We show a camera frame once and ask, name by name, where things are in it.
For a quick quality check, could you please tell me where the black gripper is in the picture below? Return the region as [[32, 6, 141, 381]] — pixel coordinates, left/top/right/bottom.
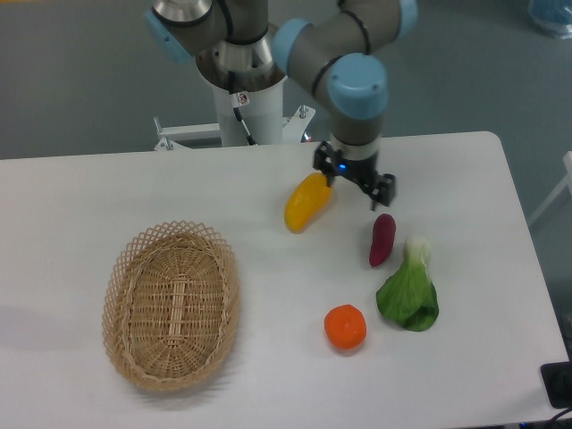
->
[[313, 141, 397, 211]]

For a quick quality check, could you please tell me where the yellow mango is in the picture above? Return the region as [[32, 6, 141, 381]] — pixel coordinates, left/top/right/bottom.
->
[[283, 172, 332, 233]]

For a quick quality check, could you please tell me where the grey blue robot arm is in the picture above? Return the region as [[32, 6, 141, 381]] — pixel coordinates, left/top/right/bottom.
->
[[144, 1, 418, 206]]

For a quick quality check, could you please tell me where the purple sweet potato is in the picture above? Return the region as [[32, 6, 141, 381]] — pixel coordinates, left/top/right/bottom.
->
[[368, 214, 396, 267]]

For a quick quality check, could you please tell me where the green bok choy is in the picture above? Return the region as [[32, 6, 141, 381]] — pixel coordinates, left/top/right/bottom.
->
[[375, 237, 440, 332]]

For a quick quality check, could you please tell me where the orange tangerine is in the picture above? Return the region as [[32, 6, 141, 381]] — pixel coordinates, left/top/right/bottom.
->
[[324, 304, 367, 350]]

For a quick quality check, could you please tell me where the woven wicker basket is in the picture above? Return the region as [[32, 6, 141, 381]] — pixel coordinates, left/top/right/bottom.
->
[[102, 221, 240, 392]]

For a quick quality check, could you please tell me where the blue object in corner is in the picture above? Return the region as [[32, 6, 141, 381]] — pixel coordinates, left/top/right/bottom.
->
[[528, 0, 571, 39]]

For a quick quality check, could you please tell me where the black device at table edge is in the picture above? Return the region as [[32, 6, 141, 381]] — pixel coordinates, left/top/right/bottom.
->
[[540, 361, 571, 408]]

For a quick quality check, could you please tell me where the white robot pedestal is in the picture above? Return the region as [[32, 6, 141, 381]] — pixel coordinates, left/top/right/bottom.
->
[[153, 24, 334, 152]]

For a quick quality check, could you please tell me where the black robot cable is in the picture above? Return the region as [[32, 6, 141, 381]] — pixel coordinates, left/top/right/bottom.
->
[[227, 71, 257, 147]]

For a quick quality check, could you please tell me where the white frame at right edge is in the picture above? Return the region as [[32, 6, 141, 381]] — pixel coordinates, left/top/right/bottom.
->
[[527, 151, 571, 231]]

